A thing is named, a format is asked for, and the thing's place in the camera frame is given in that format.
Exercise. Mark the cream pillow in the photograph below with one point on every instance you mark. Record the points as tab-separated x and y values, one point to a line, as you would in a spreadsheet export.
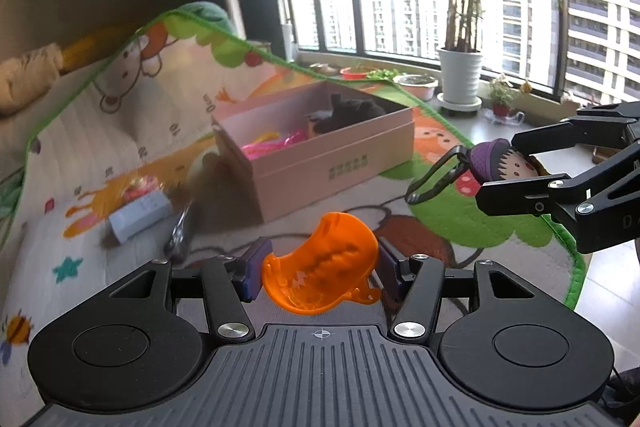
27	79

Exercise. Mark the pale planter basin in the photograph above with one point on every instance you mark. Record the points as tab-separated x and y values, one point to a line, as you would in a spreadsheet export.
415	86

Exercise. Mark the silver metal object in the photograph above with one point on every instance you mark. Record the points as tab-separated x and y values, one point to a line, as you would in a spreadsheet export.
179	232

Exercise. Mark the black plush cat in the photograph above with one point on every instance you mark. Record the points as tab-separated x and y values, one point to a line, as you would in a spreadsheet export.
350	109

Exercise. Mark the orange plastic dumpling mold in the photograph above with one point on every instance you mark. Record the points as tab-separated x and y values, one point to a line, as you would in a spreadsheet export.
325	257

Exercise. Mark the wheeled pot stand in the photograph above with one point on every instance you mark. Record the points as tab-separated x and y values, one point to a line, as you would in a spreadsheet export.
457	106

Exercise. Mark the green folded blanket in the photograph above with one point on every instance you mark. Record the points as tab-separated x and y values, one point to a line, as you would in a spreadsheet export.
205	14

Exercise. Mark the printed cartoon play mat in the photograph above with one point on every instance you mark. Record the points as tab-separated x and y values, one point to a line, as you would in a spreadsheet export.
165	117

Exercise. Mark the green leafy plants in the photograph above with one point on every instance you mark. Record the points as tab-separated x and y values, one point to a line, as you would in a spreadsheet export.
385	73

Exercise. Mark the small white box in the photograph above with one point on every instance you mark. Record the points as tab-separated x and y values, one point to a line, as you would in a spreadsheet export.
140	214

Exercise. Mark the red basin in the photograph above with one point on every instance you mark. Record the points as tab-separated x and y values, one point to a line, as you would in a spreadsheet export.
352	73

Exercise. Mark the pink plastic toys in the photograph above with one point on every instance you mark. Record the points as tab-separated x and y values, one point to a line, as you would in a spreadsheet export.
280	148

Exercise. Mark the brown windowsill dish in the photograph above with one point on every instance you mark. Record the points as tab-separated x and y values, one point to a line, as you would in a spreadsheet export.
324	68

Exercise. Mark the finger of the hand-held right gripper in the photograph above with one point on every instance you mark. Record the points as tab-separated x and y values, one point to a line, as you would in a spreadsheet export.
520	199
550	137

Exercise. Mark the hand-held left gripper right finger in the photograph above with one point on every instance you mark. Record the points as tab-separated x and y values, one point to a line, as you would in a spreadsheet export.
389	272

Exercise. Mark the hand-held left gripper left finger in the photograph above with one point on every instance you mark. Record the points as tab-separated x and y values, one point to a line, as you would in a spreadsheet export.
255	272

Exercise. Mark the small red flower pot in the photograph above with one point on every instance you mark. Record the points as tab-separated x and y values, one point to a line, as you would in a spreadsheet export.
502	107

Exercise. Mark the red yellow toy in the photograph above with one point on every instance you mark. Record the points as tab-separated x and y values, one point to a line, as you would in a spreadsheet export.
142	187

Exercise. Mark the black window frame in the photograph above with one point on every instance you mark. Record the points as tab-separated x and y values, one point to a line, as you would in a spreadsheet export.
560	32

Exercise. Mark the palm in white ribbed pot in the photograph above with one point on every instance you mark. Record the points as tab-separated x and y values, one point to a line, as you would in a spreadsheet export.
460	74

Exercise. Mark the yellow sofa cushion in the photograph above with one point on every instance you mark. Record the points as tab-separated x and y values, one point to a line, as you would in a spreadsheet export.
95	47

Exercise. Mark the pink cardboard box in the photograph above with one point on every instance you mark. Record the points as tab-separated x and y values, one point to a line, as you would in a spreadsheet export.
325	177

